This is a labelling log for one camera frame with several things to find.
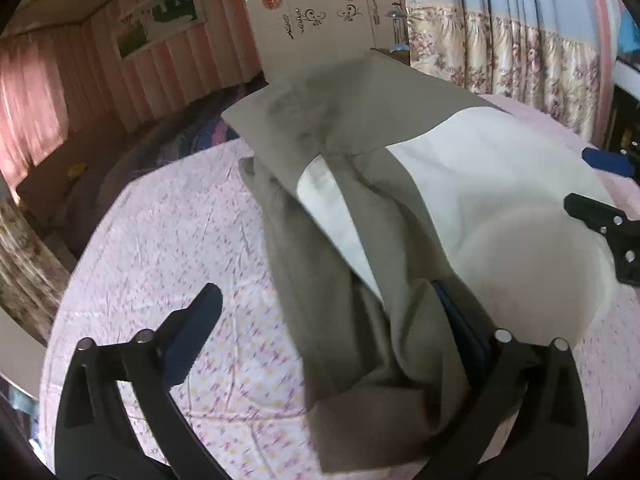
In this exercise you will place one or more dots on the bed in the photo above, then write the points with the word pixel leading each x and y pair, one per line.
pixel 125 160

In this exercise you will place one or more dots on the blue cloth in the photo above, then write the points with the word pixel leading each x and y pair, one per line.
pixel 630 32

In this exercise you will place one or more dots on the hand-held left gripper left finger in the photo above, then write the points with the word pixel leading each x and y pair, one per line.
pixel 192 335

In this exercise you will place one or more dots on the pink floral tablecloth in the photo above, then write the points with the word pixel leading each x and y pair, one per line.
pixel 165 240

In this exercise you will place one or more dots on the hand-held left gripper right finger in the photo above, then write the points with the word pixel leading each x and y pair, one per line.
pixel 465 330

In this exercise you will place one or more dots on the white wardrobe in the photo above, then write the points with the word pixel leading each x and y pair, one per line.
pixel 320 45

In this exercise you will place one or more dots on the blue floral curtain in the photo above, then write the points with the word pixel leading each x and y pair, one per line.
pixel 500 45
pixel 30 270

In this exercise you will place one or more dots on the black cabinet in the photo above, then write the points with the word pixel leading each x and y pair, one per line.
pixel 625 110

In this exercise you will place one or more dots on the olive and white jacket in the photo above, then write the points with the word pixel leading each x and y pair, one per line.
pixel 350 285

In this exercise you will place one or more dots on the striped blue pink blanket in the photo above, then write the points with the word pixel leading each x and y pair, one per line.
pixel 210 135

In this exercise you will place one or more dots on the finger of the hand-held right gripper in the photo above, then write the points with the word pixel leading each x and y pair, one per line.
pixel 622 245
pixel 607 161

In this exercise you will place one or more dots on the small yellow object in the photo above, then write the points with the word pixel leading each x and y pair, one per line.
pixel 76 170

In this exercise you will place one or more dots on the framed wall picture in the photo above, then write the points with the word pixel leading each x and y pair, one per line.
pixel 160 20

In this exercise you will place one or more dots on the pink window curtain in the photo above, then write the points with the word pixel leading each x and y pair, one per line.
pixel 30 110

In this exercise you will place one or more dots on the clear plastic bottle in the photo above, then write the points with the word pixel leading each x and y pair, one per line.
pixel 397 25

